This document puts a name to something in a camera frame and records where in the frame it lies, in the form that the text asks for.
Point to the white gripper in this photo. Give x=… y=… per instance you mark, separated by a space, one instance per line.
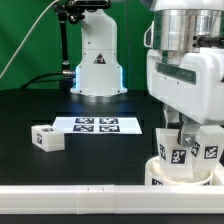
x=185 y=71

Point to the white round stool seat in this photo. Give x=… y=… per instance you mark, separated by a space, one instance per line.
x=155 y=176

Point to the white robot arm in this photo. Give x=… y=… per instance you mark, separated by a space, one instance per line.
x=99 y=74

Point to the paper sheet with markers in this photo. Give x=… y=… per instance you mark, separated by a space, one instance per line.
x=98 y=125

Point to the white right barrier rail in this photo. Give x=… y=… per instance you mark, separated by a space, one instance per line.
x=218 y=176

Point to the white barrier rail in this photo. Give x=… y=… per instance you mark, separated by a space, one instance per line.
x=218 y=176
x=140 y=199

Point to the white front barrier rail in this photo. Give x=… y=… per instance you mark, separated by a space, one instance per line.
x=140 y=199

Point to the black camera on mount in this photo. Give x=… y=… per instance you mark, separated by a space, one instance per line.
x=89 y=4

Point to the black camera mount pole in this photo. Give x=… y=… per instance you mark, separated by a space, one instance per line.
x=68 y=75

